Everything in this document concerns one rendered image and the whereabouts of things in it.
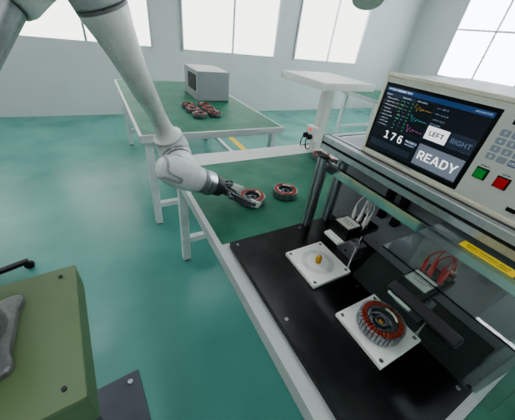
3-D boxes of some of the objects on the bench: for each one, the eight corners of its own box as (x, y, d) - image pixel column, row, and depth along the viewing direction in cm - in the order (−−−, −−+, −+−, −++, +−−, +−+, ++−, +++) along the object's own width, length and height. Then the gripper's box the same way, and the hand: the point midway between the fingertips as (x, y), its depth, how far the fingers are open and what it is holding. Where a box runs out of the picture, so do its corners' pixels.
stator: (376, 354, 60) (382, 346, 58) (347, 312, 68) (351, 304, 66) (411, 339, 64) (417, 332, 62) (378, 302, 72) (383, 293, 70)
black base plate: (377, 486, 44) (382, 483, 43) (229, 247, 89) (229, 242, 87) (501, 362, 65) (507, 357, 64) (331, 218, 110) (332, 214, 108)
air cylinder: (351, 262, 86) (357, 249, 83) (336, 247, 91) (340, 235, 88) (362, 257, 88) (367, 245, 85) (346, 243, 94) (351, 232, 90)
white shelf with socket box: (304, 172, 144) (325, 82, 118) (270, 147, 170) (282, 69, 144) (348, 165, 160) (376, 84, 134) (312, 143, 185) (328, 72, 159)
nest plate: (379, 370, 58) (382, 367, 57) (334, 315, 69) (336, 312, 68) (419, 342, 65) (422, 340, 64) (372, 296, 75) (374, 293, 74)
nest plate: (312, 289, 75) (314, 286, 74) (285, 255, 85) (285, 252, 85) (350, 273, 82) (351, 271, 81) (319, 243, 92) (320, 241, 91)
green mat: (222, 244, 89) (222, 244, 89) (177, 168, 131) (177, 167, 131) (394, 197, 131) (395, 197, 131) (318, 152, 173) (318, 151, 173)
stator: (247, 211, 107) (248, 203, 105) (234, 197, 114) (234, 191, 112) (269, 205, 113) (270, 197, 110) (255, 192, 120) (256, 186, 118)
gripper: (194, 177, 105) (232, 191, 121) (222, 209, 89) (262, 220, 105) (202, 162, 104) (240, 177, 119) (232, 191, 87) (272, 205, 103)
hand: (249, 197), depth 111 cm, fingers open, 13 cm apart
